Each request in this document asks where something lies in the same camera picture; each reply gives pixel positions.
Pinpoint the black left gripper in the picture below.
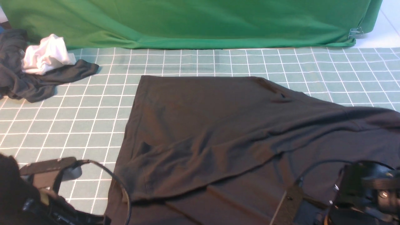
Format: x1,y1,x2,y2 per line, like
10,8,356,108
22,188,106,225

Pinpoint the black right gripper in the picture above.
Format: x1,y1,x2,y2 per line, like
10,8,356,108
325,161,400,225

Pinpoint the dark gray long-sleeve shirt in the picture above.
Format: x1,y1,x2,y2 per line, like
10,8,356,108
114,76,400,225

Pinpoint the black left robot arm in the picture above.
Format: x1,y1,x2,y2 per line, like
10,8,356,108
0,155,111,225

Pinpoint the teal grid tablecloth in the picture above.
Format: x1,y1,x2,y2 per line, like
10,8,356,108
0,47,400,225

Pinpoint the dark crumpled garment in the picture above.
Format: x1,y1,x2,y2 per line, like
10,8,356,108
0,29,99,103

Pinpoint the white crumpled cloth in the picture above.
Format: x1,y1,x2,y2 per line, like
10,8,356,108
21,34,76,75

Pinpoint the metal binder clip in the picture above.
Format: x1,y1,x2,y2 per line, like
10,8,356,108
348,27,364,39

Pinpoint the green backdrop cloth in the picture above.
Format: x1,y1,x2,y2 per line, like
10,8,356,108
1,0,382,49

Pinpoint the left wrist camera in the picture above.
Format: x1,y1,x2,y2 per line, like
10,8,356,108
19,157,82,193

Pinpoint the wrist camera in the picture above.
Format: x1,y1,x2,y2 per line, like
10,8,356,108
19,157,82,193
270,182,326,225

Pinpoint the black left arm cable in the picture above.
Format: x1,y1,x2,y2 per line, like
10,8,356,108
53,159,132,225

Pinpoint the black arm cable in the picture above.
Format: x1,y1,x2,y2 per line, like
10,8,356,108
295,159,396,188
53,159,132,225

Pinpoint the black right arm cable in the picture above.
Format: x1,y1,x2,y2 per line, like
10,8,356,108
295,159,396,188

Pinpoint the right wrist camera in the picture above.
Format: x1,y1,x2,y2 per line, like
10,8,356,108
270,182,326,225

